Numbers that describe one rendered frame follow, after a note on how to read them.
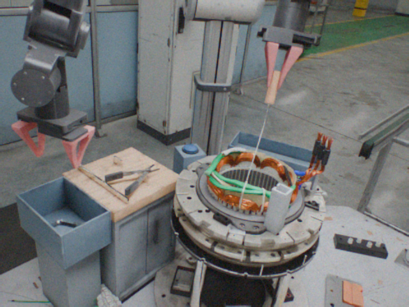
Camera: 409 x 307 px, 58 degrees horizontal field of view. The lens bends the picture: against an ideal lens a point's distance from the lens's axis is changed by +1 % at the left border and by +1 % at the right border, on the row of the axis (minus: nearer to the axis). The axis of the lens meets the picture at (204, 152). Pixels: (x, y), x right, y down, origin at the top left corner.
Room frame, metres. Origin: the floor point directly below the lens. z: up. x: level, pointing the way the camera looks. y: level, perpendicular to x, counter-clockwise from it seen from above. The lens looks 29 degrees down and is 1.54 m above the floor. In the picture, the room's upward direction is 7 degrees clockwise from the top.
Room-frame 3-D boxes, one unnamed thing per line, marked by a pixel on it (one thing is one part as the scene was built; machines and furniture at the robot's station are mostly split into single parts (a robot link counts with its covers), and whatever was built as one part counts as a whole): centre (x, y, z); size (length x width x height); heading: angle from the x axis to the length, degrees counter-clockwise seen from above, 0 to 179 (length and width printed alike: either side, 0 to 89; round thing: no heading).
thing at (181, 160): (0.92, 0.04, 0.91); 0.07 x 0.07 x 0.25; 29
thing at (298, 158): (0.93, -0.20, 0.92); 0.25 x 0.11 x 0.28; 71
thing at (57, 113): (0.58, 0.27, 1.28); 0.10 x 0.07 x 0.07; 73
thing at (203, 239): (0.56, 0.00, 1.06); 0.09 x 0.04 x 0.01; 56
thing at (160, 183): (0.71, 0.18, 1.05); 0.20 x 0.19 x 0.02; 142
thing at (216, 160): (0.68, -0.04, 1.15); 0.15 x 0.04 x 0.02; 146
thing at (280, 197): (0.55, -0.15, 1.14); 0.03 x 0.03 x 0.09; 56
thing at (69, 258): (0.58, 0.27, 0.92); 0.17 x 0.11 x 0.28; 52
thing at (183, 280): (0.64, 0.01, 0.83); 0.05 x 0.04 x 0.02; 174
